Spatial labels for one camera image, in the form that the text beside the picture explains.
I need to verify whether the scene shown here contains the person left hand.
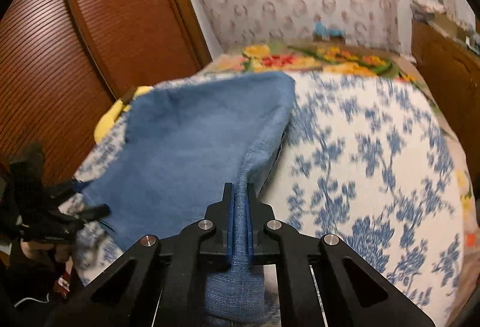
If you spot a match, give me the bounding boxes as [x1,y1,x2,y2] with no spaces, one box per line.
[20,241,72,263]

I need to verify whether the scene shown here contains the wooden sideboard cabinet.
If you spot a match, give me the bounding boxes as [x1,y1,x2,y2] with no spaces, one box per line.
[411,20,479,179]

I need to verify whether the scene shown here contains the white blue floral quilt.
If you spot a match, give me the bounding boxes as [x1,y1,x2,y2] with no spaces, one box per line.
[62,72,464,326]

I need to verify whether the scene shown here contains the yellow plush toy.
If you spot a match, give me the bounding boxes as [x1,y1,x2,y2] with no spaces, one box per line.
[94,86,153,144]

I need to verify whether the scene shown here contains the pink floral blanket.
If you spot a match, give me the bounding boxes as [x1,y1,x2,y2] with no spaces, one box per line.
[206,43,479,282]

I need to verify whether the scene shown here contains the cardboard box with blue cloth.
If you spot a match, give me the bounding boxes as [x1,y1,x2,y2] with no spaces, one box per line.
[313,22,346,44]

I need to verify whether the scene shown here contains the stack of papers and box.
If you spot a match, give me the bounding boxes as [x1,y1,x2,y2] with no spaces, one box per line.
[410,0,479,55]

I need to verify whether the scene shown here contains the blue denim jeans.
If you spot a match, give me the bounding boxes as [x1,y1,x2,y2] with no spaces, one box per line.
[82,72,295,323]

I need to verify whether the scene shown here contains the brown louvered wardrobe door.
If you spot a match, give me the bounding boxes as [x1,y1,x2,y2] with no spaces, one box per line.
[1,0,212,184]

